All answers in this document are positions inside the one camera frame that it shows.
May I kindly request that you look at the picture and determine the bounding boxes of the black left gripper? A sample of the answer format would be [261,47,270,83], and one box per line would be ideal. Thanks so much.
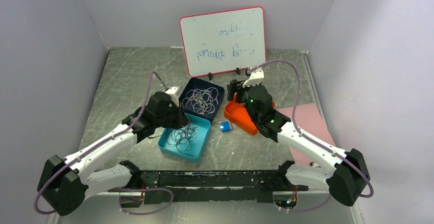
[155,101,190,129]

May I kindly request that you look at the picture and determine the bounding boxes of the black thin cable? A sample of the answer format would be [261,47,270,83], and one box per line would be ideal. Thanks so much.
[165,124,199,154]

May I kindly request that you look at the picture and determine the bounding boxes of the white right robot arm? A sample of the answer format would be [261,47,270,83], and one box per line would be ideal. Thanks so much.
[227,79,373,207]

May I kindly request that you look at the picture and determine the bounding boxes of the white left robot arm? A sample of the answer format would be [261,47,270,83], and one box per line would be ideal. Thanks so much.
[33,86,188,216]

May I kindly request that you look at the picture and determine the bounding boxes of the orange square tray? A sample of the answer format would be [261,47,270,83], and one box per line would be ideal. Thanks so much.
[224,95,258,136]

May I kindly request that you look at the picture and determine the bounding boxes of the dark blue square tray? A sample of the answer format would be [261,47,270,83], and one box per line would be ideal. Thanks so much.
[180,77,225,123]

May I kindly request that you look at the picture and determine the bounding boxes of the teal square tray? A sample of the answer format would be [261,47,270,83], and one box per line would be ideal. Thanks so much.
[158,114,211,162]

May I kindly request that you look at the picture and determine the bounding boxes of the small blue white object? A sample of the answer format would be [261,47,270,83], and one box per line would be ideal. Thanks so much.
[219,121,232,132]

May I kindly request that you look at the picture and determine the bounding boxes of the pink-framed whiteboard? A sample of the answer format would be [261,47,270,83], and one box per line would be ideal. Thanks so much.
[179,6,266,77]

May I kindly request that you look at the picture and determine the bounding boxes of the pink clipboard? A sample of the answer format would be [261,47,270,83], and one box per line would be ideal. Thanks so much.
[289,103,336,166]

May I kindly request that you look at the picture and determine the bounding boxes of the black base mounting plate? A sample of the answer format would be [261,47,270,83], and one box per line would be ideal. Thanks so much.
[118,170,309,205]

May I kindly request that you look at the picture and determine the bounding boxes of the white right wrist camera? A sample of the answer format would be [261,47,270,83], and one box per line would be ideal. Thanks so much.
[248,68,264,86]

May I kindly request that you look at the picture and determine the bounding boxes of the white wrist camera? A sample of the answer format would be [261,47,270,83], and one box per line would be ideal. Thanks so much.
[248,68,264,86]
[165,86,180,106]

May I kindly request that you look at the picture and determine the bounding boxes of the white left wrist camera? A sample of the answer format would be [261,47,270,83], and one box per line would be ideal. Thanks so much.
[165,86,180,106]

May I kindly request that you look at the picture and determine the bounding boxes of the aluminium frame rail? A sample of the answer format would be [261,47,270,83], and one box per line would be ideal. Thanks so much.
[46,170,365,224]

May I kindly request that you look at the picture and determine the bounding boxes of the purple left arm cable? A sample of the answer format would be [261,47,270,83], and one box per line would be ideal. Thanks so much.
[33,72,174,216]

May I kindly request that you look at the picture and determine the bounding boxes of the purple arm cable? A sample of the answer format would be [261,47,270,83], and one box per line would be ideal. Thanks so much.
[33,72,174,216]
[249,59,374,214]

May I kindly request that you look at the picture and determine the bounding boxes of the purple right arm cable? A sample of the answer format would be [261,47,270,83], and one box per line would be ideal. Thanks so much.
[249,59,374,214]

